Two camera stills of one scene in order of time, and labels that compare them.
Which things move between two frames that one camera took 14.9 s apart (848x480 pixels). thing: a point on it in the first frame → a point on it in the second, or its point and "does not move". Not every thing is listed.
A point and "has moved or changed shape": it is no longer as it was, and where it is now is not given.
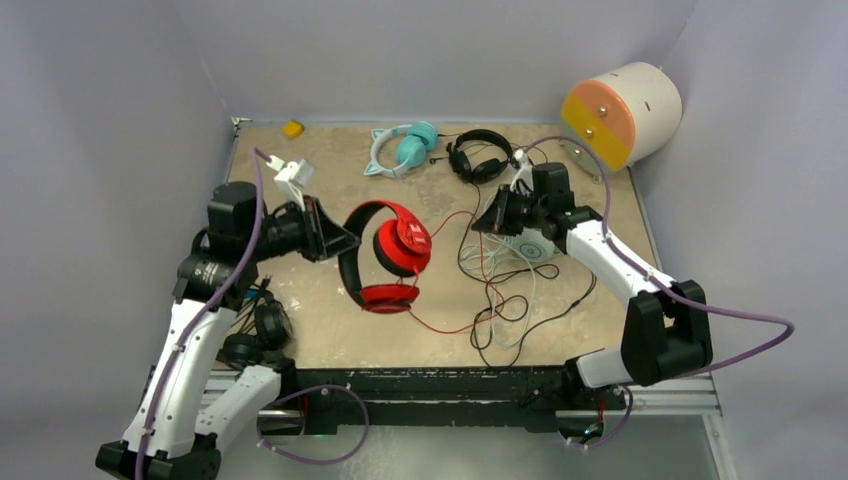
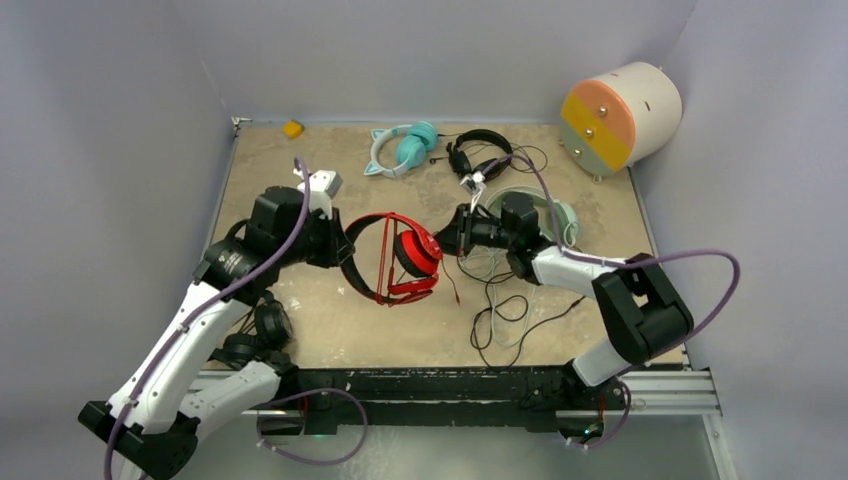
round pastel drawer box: [623, 115] does not move
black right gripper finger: [494, 218] → [448, 238]
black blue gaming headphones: [271, 339] does not move
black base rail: [540, 394] does not move
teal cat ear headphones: [419, 138] does not move
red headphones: [402, 243] has moved or changed shape
